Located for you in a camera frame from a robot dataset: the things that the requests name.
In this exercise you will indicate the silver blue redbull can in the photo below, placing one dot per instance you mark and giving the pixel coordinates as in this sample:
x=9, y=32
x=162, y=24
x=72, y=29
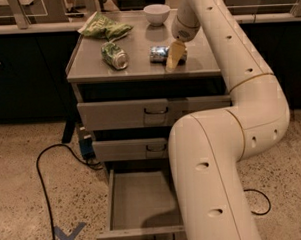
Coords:
x=159, y=54

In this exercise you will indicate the white bowl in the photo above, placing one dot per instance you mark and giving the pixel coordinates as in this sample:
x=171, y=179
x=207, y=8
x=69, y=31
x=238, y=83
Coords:
x=156, y=15

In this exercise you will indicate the blue tape cross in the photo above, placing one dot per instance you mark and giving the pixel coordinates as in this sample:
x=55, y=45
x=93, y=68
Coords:
x=72, y=236

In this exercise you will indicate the green chip bag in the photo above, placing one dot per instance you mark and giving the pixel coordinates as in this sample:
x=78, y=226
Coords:
x=101, y=27

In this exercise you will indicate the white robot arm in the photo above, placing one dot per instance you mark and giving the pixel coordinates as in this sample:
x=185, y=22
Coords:
x=205, y=146

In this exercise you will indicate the grey drawer cabinet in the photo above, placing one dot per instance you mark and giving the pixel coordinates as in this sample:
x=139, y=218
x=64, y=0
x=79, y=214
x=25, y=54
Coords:
x=94, y=81

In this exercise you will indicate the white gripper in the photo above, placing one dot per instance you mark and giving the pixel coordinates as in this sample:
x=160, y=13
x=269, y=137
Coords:
x=185, y=31

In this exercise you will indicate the green soda can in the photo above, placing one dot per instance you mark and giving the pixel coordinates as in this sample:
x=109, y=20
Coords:
x=114, y=55

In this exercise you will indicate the grey middle drawer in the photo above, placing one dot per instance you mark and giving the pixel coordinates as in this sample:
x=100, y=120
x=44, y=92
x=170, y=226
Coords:
x=110, y=151

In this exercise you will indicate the blue power adapter box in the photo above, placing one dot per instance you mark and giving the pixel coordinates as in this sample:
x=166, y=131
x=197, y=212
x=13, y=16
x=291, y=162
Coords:
x=85, y=143

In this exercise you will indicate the dark counter cabinets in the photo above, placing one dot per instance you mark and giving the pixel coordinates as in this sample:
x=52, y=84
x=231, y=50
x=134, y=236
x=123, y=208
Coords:
x=33, y=85

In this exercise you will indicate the grey top drawer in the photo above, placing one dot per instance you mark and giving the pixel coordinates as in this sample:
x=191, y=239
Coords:
x=144, y=112

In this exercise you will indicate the grey open bottom drawer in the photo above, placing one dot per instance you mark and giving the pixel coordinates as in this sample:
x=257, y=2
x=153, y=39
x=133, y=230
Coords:
x=142, y=205

